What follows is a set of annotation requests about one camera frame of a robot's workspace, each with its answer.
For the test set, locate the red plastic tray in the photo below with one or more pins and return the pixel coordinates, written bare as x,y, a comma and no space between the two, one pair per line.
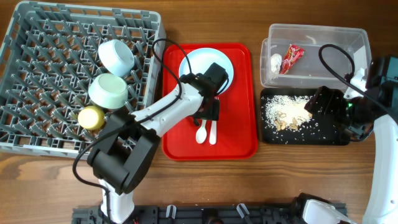
236,128

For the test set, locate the light blue bowl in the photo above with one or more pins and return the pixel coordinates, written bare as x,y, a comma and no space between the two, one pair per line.
116,57

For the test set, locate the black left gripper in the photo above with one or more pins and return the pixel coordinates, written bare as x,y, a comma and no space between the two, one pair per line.
212,112

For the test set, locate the white tissue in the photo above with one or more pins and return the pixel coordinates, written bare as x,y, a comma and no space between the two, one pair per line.
276,62

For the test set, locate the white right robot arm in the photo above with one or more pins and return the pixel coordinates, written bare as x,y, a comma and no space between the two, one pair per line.
376,103

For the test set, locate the rice and nut scraps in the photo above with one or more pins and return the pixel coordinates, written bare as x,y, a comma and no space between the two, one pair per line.
286,113

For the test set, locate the white plastic fork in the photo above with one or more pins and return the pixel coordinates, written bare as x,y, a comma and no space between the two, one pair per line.
213,133

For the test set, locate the light blue plate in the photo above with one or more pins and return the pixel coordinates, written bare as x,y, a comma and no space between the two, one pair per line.
201,59

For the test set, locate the clear plastic bin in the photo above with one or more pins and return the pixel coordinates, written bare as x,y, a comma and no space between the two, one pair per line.
308,71

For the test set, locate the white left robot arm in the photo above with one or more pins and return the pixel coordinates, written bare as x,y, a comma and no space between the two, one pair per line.
127,145

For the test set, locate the red snack wrapper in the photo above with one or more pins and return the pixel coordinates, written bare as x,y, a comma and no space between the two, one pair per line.
294,53

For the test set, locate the grey plastic dishwasher rack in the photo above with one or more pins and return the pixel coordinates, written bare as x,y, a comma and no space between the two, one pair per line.
49,57

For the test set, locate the white plastic spoon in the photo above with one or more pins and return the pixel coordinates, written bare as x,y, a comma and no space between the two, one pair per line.
201,133

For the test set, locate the yellow plastic cup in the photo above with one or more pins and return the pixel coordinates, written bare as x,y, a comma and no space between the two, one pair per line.
91,117

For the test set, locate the light green bowl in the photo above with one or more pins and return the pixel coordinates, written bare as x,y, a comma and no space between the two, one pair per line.
108,91

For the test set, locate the black waste tray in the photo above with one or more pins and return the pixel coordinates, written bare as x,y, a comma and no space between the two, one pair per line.
319,131

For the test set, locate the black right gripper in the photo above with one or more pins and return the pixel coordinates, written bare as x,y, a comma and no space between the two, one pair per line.
334,98

